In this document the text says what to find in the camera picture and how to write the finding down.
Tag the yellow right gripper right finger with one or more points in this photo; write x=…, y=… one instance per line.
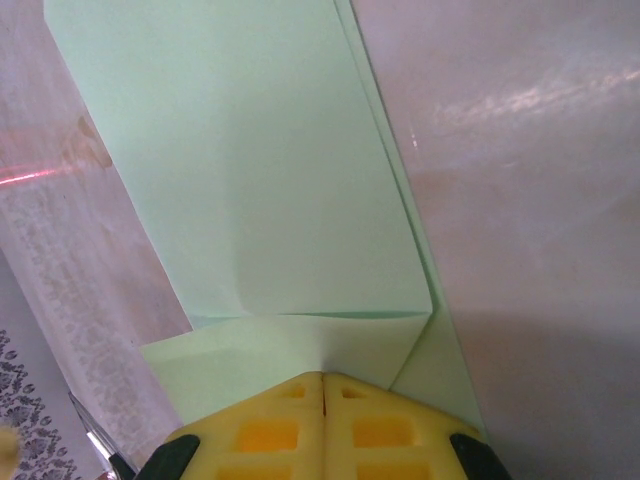
x=385, y=435

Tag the aluminium extrusion frame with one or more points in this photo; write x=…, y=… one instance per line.
x=95, y=435

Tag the light green paper sheet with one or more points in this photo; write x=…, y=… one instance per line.
x=250, y=175

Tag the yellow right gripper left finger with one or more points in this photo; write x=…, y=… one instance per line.
x=260, y=435

